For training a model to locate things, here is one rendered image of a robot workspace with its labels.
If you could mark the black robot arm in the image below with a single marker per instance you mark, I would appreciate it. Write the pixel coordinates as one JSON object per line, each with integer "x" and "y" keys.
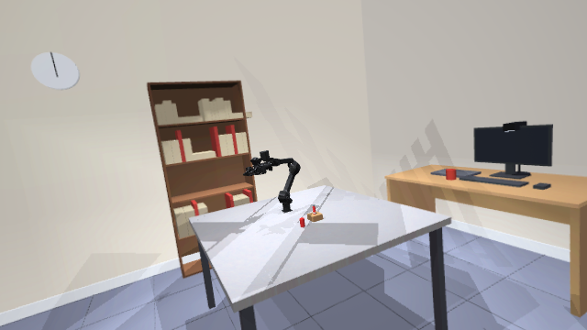
{"x": 284, "y": 195}

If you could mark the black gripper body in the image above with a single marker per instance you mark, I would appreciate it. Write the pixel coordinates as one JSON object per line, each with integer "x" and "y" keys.
{"x": 262, "y": 167}

